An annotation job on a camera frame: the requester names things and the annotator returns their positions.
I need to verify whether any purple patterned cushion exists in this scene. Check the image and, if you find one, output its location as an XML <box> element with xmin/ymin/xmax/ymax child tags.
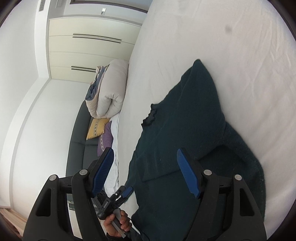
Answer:
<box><xmin>97</xmin><ymin>121</ymin><xmax>113</xmax><ymax>157</ymax></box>

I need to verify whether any cream wardrobe with dark handles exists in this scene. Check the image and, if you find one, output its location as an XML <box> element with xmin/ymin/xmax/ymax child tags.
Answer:
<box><xmin>48</xmin><ymin>17</ymin><xmax>141</xmax><ymax>83</ymax></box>

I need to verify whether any white bed mattress sheet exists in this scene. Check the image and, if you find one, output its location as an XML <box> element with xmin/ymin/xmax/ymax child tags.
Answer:
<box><xmin>106</xmin><ymin>1</ymin><xmax>295</xmax><ymax>240</ymax></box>

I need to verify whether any dark green knit sweater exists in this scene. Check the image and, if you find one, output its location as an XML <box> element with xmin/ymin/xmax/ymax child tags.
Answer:
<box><xmin>126</xmin><ymin>60</ymin><xmax>266</xmax><ymax>240</ymax></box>

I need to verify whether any yellow patterned cushion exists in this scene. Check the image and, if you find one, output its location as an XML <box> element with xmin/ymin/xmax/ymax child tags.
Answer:
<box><xmin>86</xmin><ymin>118</ymin><xmax>109</xmax><ymax>140</ymax></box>

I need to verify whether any person left hand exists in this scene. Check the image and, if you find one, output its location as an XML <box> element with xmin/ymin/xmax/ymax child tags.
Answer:
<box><xmin>103</xmin><ymin>209</ymin><xmax>132</xmax><ymax>238</ymax></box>

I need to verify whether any white pillow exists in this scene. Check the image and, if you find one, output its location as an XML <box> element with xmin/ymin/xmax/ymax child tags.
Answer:
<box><xmin>104</xmin><ymin>113</ymin><xmax>120</xmax><ymax>192</ymax></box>

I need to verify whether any dark grey upholstered headboard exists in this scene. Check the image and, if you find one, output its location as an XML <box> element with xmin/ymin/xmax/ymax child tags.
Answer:
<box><xmin>66</xmin><ymin>101</ymin><xmax>98</xmax><ymax>176</ymax></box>

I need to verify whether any folded beige duvet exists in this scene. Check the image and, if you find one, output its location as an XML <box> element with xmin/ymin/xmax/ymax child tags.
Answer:
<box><xmin>85</xmin><ymin>59</ymin><xmax>129</xmax><ymax>118</ymax></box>

